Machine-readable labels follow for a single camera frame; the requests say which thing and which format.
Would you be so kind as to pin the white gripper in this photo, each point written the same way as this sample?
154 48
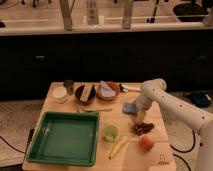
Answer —
143 104

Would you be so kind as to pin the blue sponge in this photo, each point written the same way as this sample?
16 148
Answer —
130 108

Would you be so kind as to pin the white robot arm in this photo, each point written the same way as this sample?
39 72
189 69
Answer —
195 118

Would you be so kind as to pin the green plastic tray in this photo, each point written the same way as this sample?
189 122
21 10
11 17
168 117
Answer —
65 139

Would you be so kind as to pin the bunch of dark grapes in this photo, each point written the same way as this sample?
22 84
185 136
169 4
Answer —
142 128

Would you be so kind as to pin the orange peach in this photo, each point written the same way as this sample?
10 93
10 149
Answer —
146 142

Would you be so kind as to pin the yellow banana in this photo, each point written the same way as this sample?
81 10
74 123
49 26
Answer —
118 146

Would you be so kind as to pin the green cup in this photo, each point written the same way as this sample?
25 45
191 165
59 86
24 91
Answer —
110 133

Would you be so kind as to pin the orange plate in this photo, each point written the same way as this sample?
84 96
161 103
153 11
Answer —
113 86

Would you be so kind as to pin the light blue cloth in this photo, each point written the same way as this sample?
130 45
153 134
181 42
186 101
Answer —
105 90

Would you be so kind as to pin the metal spoon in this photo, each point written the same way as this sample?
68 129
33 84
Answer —
92 110

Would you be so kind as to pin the wooden block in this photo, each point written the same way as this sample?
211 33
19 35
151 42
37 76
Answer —
86 92

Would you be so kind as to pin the dark brown bowl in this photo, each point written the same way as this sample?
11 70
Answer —
78 93

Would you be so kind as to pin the dark cabinet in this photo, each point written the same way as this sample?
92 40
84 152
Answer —
30 63

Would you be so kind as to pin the small dark can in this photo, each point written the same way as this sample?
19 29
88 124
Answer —
69 85

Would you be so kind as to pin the white cup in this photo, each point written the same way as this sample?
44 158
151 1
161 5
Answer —
60 94

